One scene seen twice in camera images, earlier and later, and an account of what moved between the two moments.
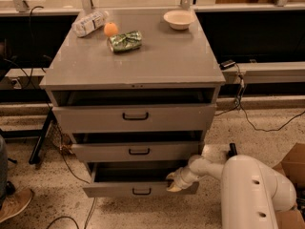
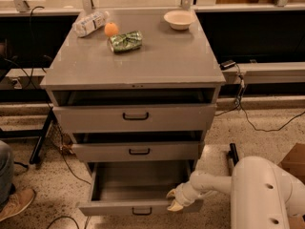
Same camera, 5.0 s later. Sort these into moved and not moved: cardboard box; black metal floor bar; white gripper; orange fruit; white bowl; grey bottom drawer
Moved: grey bottom drawer; white gripper
Not moved: cardboard box; white bowl; black metal floor bar; orange fruit
